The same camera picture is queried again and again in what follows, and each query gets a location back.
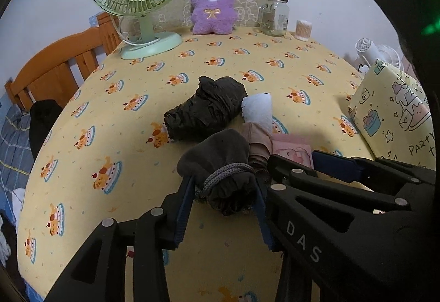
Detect yellow cake print tablecloth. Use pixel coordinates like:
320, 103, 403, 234
17, 27, 372, 296

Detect white and beige sock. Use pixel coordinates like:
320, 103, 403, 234
242, 93, 272, 169

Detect blue plaid bedding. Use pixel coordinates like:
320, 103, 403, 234
0, 105, 34, 203

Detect glass jar with lid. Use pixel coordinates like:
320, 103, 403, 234
259, 0, 289, 37

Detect pink tissue pack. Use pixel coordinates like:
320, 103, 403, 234
271, 134, 313, 168

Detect dark grey sock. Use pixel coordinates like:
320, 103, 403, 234
177, 129, 257, 217

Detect wooden chair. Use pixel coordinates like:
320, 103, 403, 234
4, 12, 121, 112

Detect cotton swab container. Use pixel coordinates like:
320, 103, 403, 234
295, 20, 312, 41

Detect white crumpled cloth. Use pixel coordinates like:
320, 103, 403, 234
1, 188, 25, 267

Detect black garment on chair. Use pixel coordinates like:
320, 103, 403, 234
29, 99, 63, 160

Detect white standing fan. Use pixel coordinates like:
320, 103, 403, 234
354, 37, 403, 73

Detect yellow patterned storage box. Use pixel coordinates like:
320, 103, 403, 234
348, 59, 436, 170

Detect black cloth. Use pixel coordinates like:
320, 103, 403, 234
164, 76, 248, 143

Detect purple plush toy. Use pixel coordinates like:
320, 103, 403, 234
191, 0, 238, 35

